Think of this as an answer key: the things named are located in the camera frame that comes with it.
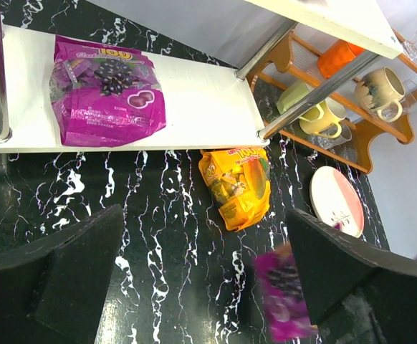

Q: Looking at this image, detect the yellow mug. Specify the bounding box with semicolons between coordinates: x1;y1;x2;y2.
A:
299;98;346;135

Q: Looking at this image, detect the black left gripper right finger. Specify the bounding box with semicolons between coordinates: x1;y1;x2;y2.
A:
286;209;417;343

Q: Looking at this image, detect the beige ceramic mug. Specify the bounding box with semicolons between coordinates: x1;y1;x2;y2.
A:
354;67;406;123

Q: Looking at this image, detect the wooden cup rack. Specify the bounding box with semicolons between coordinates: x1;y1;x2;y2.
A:
246;32;414;173

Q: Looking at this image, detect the green mug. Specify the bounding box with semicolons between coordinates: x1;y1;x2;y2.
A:
276;81;314;114

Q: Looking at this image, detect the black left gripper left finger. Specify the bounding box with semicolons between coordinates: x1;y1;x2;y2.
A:
0;204;123;343

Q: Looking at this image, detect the clear glass middle shelf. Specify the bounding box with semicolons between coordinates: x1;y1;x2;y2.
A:
401;79;417;115

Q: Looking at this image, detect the clear glass bottom shelf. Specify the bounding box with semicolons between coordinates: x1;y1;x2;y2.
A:
317;123;353;150

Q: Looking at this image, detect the purple candy bag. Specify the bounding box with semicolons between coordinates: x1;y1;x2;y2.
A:
254;242;317;343
49;36;166;148

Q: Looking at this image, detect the orange mug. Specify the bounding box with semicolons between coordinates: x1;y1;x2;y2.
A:
317;39;365;79

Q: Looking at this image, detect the yellow mango candy bag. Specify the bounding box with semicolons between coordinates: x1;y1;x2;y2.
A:
198;148;271;231

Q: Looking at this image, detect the white two-tier shelf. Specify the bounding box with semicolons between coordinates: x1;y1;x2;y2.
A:
0;1;403;153

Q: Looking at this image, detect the clear glass shelf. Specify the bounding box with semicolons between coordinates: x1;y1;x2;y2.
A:
401;79;417;115
317;123;353;150

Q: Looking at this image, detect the pink beige plate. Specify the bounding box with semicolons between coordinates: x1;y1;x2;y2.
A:
310;166;364;238

